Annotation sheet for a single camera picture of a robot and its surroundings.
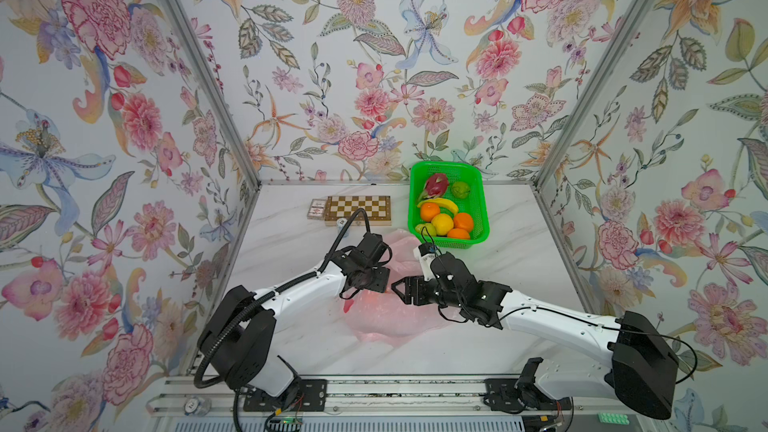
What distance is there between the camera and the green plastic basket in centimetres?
100

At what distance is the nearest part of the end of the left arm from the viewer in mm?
619

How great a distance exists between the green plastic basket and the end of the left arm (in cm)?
23
